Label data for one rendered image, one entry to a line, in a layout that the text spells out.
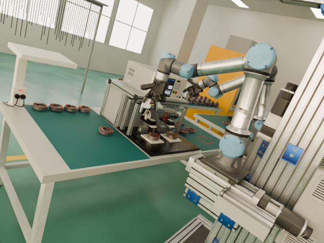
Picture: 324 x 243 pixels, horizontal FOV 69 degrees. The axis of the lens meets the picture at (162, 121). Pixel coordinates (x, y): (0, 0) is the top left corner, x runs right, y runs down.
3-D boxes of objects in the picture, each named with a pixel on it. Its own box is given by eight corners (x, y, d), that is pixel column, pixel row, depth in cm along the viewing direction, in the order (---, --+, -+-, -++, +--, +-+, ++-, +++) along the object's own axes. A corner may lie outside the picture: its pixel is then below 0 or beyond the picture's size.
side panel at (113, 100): (117, 128, 208) (127, 94, 199) (114, 128, 206) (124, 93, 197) (101, 115, 226) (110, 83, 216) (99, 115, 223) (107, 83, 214)
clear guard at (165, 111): (181, 122, 195) (183, 115, 194) (161, 122, 178) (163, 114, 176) (155, 107, 216) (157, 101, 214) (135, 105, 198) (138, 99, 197)
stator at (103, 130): (110, 130, 197) (111, 127, 196) (113, 137, 188) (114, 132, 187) (97, 128, 192) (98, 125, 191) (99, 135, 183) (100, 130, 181)
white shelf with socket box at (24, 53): (65, 120, 187) (77, 64, 174) (11, 119, 161) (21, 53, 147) (49, 103, 209) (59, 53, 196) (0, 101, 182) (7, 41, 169)
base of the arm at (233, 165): (243, 169, 135) (250, 154, 132) (234, 175, 123) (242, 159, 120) (220, 155, 143) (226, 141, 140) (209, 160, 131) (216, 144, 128)
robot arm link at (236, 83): (281, 75, 153) (210, 101, 172) (279, 75, 164) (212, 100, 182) (276, 58, 153) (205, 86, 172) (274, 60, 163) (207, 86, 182)
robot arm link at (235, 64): (277, 48, 119) (187, 62, 143) (276, 45, 109) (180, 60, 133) (278, 72, 120) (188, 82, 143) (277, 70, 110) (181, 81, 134)
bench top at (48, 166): (237, 150, 279) (239, 146, 278) (41, 184, 120) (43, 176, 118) (178, 115, 343) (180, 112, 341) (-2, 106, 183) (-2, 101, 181)
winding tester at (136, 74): (181, 100, 229) (188, 79, 223) (148, 96, 197) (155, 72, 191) (155, 86, 253) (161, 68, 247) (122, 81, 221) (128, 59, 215)
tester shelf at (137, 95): (188, 106, 236) (189, 101, 235) (136, 101, 187) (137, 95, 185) (159, 90, 264) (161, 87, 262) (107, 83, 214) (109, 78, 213)
